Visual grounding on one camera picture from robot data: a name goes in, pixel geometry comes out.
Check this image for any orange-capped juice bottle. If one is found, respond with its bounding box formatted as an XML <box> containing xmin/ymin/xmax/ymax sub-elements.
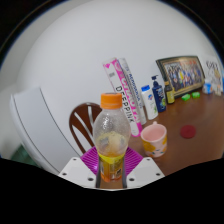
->
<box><xmin>92</xmin><ymin>92</ymin><xmax>132</xmax><ymax>183</ymax></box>

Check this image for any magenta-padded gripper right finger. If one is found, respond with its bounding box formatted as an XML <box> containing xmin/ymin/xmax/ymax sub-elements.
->
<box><xmin>121</xmin><ymin>146</ymin><xmax>166</xmax><ymax>189</ymax></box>

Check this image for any framed group photo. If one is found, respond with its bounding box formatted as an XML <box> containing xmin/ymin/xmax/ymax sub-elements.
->
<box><xmin>155</xmin><ymin>55</ymin><xmax>206</xmax><ymax>99</ymax></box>

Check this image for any white refrigerator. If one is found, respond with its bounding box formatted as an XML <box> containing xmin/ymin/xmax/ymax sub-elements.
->
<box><xmin>9</xmin><ymin>86</ymin><xmax>81</xmax><ymax>176</ymax></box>

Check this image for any blue and white tissue pack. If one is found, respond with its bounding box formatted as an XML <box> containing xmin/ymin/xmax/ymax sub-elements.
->
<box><xmin>202</xmin><ymin>78</ymin><xmax>214</xmax><ymax>95</ymax></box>

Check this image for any green plastic crate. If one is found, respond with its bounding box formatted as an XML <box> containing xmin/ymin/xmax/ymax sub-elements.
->
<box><xmin>9</xmin><ymin>143</ymin><xmax>38</xmax><ymax>168</ymax></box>

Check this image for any dark pump bottle yellow label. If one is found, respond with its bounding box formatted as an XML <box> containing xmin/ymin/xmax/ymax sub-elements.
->
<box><xmin>163</xmin><ymin>80</ymin><xmax>176</xmax><ymax>105</ymax></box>

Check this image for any pink cup with orange print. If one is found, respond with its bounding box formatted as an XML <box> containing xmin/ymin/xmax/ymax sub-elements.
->
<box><xmin>140</xmin><ymin>121</ymin><xmax>168</xmax><ymax>159</ymax></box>

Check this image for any dark wooden chair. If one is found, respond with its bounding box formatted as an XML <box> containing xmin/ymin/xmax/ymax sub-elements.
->
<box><xmin>68</xmin><ymin>102</ymin><xmax>104</xmax><ymax>156</ymax></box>

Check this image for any dark blue pump bottle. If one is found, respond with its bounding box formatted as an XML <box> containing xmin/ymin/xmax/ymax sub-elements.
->
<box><xmin>150</xmin><ymin>74</ymin><xmax>167</xmax><ymax>113</ymax></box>

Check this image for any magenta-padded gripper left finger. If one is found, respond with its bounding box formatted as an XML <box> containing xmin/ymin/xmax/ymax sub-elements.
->
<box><xmin>58</xmin><ymin>146</ymin><xmax>101</xmax><ymax>189</ymax></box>

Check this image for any white bottle with blue cap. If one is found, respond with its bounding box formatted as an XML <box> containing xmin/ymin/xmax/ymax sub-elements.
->
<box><xmin>140</xmin><ymin>84</ymin><xmax>159</xmax><ymax>121</ymax></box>

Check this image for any flat round red coaster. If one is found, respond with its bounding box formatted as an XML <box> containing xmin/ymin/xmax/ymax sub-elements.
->
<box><xmin>179</xmin><ymin>124</ymin><xmax>197</xmax><ymax>140</ymax></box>

